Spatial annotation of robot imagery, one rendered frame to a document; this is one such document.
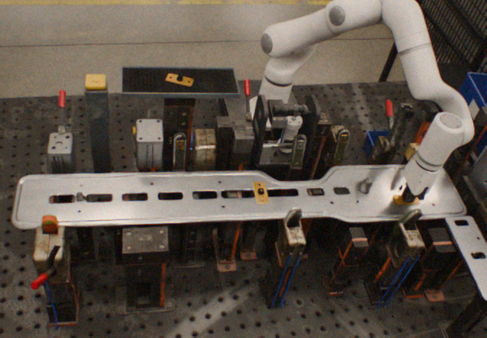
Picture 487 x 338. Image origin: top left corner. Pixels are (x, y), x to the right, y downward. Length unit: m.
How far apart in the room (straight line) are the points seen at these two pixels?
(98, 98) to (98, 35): 2.29
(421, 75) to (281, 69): 0.65
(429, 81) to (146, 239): 0.87
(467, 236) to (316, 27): 0.81
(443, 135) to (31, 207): 1.15
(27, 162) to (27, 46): 1.87
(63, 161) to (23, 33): 2.46
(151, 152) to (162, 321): 0.51
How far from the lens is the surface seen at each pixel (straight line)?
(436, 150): 1.54
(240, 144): 1.66
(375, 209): 1.68
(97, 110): 1.73
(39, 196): 1.60
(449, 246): 1.73
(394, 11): 1.53
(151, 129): 1.60
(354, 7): 1.59
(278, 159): 1.77
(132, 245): 1.43
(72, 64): 3.70
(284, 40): 1.86
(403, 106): 1.73
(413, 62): 1.52
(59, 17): 4.17
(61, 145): 1.64
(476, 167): 1.90
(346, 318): 1.79
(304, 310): 1.77
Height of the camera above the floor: 2.22
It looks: 46 degrees down
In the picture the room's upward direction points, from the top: 11 degrees clockwise
